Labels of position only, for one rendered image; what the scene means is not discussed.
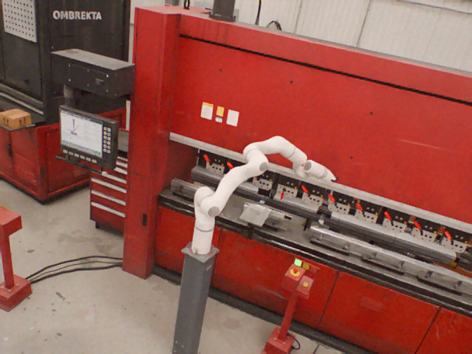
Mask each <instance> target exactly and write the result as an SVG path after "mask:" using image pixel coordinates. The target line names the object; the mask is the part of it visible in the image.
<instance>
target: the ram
mask: <svg viewBox="0 0 472 354"><path fill-rule="evenodd" d="M203 102H204V103H208V104H211V105H213V110H212V116H211V119H207V118H204V117H201V115H202V105H203ZM218 106H219V107H224V110H223V116H219V115H216V114H217V109H218ZM228 110H234V111H236V112H239V117H238V121H237V126H233V125H229V124H226V122H227V118H228ZM216 117H220V118H222V122H218V121H216ZM171 133H175V134H178V135H180V136H185V137H187V138H191V139H194V140H198V141H200V142H203V143H207V144H210V145H214V146H216V147H220V148H223V149H226V150H230V151H233V152H237V153H240V154H242V155H243V152H244V149H245V147H247V146H248V145H250V144H252V143H260V142H263V141H266V140H269V139H271V138H273V137H275V136H280V137H283V138H284V139H285V140H287V141H289V142H290V143H291V144H292V145H294V146H295V147H296V148H298V149H299V150H300V151H302V152H303V153H304V154H305V155H306V157H307V160H306V161H308V160H312V161H314V162H316V163H318V164H320V165H322V166H324V167H326V168H327V169H329V170H330V171H331V173H332V174H333V175H334V176H337V177H338V178H339V179H338V181H337V182H336V183H338V184H340V185H344V186H347V187H350V188H354V189H356V190H361V191H363V192H367V193H370V194H373V195H376V196H380V197H383V198H386V199H390V200H393V201H395V202H399V203H402V204H406V205H409V206H411V207H416V208H418V209H422V210H425V211H429V212H432V213H435V214H438V215H441V216H445V217H448V218H452V219H454V220H457V221H461V222H464V223H468V224H471V225H472V104H470V103H465V102H461V101H458V100H452V99H449V98H443V97H440V96H435V95H431V94H428V93H423V92H419V91H414V90H411V89H407V88H402V87H399V86H393V85H390V84H385V83H381V82H377V81H372V80H369V79H363V78H360V77H354V76H351V75H348V74H342V73H339V72H334V71H331V70H325V69H322V68H319V67H313V66H310V65H304V64H301V63H295V62H292V61H288V60H283V59H280V58H274V57H271V56H268V55H262V54H259V53H254V52H250V51H245V50H242V49H238V48H233V47H229V46H224V45H220V44H215V43H211V42H208V41H203V40H200V39H194V38H191V37H180V39H179V47H178V61H177V68H176V82H175V90H174V97H173V111H172V119H171ZM267 170H269V171H274V172H276V173H280V174H283V175H286V176H289V177H292V178H296V179H299V180H301V181H305V182H308V183H312V184H314V185H319V186H321V187H324V188H328V189H330V190H334V191H337V192H341V193H343V194H346V195H350V196H353V197H357V198H359V199H363V200H366V201H368V202H373V203H375V204H379V205H382V206H385V207H388V208H391V209H395V210H398V211H401V212H405V213H407V214H411V215H413V216H418V217H420V218H424V219H427V220H430V221H433V222H436V223H440V224H443V225H446V226H449V227H452V228H456V229H458V230H463V231H465V232H469V233H472V229H469V228H465V227H462V226H460V225H456V224H453V223H449V222H447V221H442V220H440V219H437V218H433V217H430V216H427V215H424V214H420V213H417V212H415V211H410V210H408V209H403V208H401V207H398V206H395V205H392V204H388V203H385V202H381V201H379V200H376V199H372V198H369V197H365V196H362V195H359V194H356V193H353V192H349V191H347V190H342V189H340V188H336V187H333V186H330V185H327V184H324V183H320V182H317V181H313V180H311V179H308V178H301V177H299V176H297V175H294V174H292V173H288V172H286V171H281V170H279V169H274V168H272V167H268V168H267Z"/></svg>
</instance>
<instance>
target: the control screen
mask: <svg viewBox="0 0 472 354"><path fill-rule="evenodd" d="M60 116H61V136H62V143H63V144H66V145H69V146H71V147H74V148H77V149H80V150H83V151H86V152H90V153H92V154H95V155H98V156H101V145H102V122H98V121H96V120H93V119H89V118H86V117H83V116H80V115H77V114H73V113H71V112H66V111H64V110H60ZM69 136H70V137H73V140H70V139H69Z"/></svg>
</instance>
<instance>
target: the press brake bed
mask: <svg viewBox="0 0 472 354"><path fill-rule="evenodd" d="M195 221H196V216H195V212H194V211H191V210H189V209H185V208H183V207H180V206H177V205H175V204H171V203H169V202H165V201H163V200H160V199H159V201H158V210H157V225H156V234H155V262H156V266H155V267H154V268H153V269H152V274H153V275H156V276H159V277H162V278H164V279H165V280H168V281H171V282H174V283H176V284H179V285H181V278H182V273H183V263H184V258H185V254H183V253H182V252H181V250H182V249H184V248H185V247H186V246H187V244H188V243H189V242H191V241H192V240H193V235H194V229H195ZM248 232H249V231H248V230H244V229H241V228H238V227H236V226H233V225H231V224H228V223H224V222H222V221H219V220H216V219H215V223H214V231H213V236H212V241H211V244H212V245H213V246H214V247H215V248H217V249H219V252H218V253H217V254H216V255H215V258H214V265H213V270H212V274H211V281H210V285H209V293H208V297H209V298H212V299H215V300H217V301H220V302H222V303H225V304H227V305H229V306H232V307H233V308H237V309H239V310H241V311H244V312H246V313H249V314H251V315H254V316H256V317H259V318H261V319H262V320H265V321H268V322H271V323H273V324H274V325H277V326H280V327H281V326H282V321H283V319H284V315H285V312H286V309H287V306H288V302H289V299H290V296H291V291H289V290H286V289H284V288H282V283H283V279H284V275H285V274H286V272H287V271H288V269H289V268H290V267H291V265H292V263H293V261H294V257H296V258H298V259H300V260H302V261H305V262H306V263H309V264H311V265H313V266H315V267H317V268H319V269H320V270H319V273H318V275H317V279H316V281H315V285H314V287H313V289H312V291H311V293H310V295H309V296H308V298H307V299H305V298H303V297H301V296H299V299H298V301H297V304H296V307H295V310H294V314H293V317H292V319H291V323H290V326H289V331H292V332H294V333H297V334H300V335H301V336H304V337H306V338H309V339H312V340H314V341H317V342H320V343H323V344H324V345H326V346H329V347H332V348H334V349H336V350H339V351H341V352H343V353H347V354H472V310H468V309H466V308H462V307H460V306H457V305H454V304H452V303H448V302H446V301H443V300H440V299H437V298H435V297H432V296H429V295H427V294H423V293H421V292H418V291H415V290H413V289H409V288H407V287H404V286H401V285H399V284H396V283H393V282H389V281H388V280H384V279H381V278H379V277H376V276H373V275H370V274H368V273H364V272H362V271H359V270H356V269H354V268H350V267H348V266H346V265H342V264H340V263H337V262H334V261H330V260H329V259H326V258H323V257H320V256H317V255H315V254H311V253H309V252H307V251H303V250H300V249H297V248H295V247H291V246H289V245H287V244H283V243H281V242H278V241H275V240H272V239H270V238H267V237H264V236H261V235H258V234H256V233H254V234H253V238H252V240H251V239H248V238H247V236H248ZM363 297H365V298H368V299H371V300H373V301H376V302H379V303H382V304H383V306H382V308H381V312H377V311H375V310H372V309H370V308H366V307H364V306H361V305H360V303H361V301H362V298H363Z"/></svg>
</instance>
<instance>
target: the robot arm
mask: <svg viewBox="0 0 472 354"><path fill-rule="evenodd" d="M276 153H280V154H281V155H282V156H284V157H286V158H287V159H288V160H290V161H291V162H293V170H294V173H295V174H296V175H297V176H299V177H301V178H308V177H311V176H315V177H318V178H323V179H324V180H325V181H327V182H328V183H332V181H333V182H334V183H335V182H337V181H338V179H339V178H338V177H337V176H334V175H333V174H332V173H331V171H330V170H329V169H327V168H326V167H324V166H322V165H320V164H318V163H316V162H314V161H312V160H308V161H306V160H307V157H306V155H305V154H304V153H303V152H302V151H300V150H299V149H298V148H297V147H295V146H294V145H292V144H291V143H290V142H289V141H287V140H285V139H284V138H283V137H280V136H275V137H273V138H271V139H269V140H266V141H263V142H260V143H252V144H250V145H248V146H247V147H245V149H244V152H243V155H244V158H245V159H246V160H247V161H248V164H246V165H244V166H239V167H235V168H234V169H232V170H231V171H230V172H228V173H227V174H226V175H225V176H224V177H223V179H222V180H221V182H220V184H219V186H218V189H217V191H216V192H215V193H214V192H213V191H212V190H211V189H210V188H208V187H201V188H199V189H198V190H197V191H196V193H195V216H196V221H195V229H194V235H193V240H192V241H191V242H189V243H188V244H187V246H186V251H187V253H188V254H189V255H190V256H191V257H193V258H196V259H208V258H211V257H212V256H213V255H214V254H215V252H216V250H215V247H214V246H213V245H212V244H211V241H212V236H213V231H214V223H215V218H214V217H215V216H217V215H219V214H220V213H221V211H222V210H223V207H224V206H225V204H226V202H227V201H228V198H229V196H230V195H231V194H232V192H233V191H234V190H235V188H236V187H238V186H239V185H240V184H241V183H242V182H243V181H245V180H246V179H248V178H251V177H254V176H259V175H261V174H262V173H264V172H265V171H266V169H267V168H268V159H267V158H266V156H265V155H269V154H276ZM302 165H303V166H302Z"/></svg>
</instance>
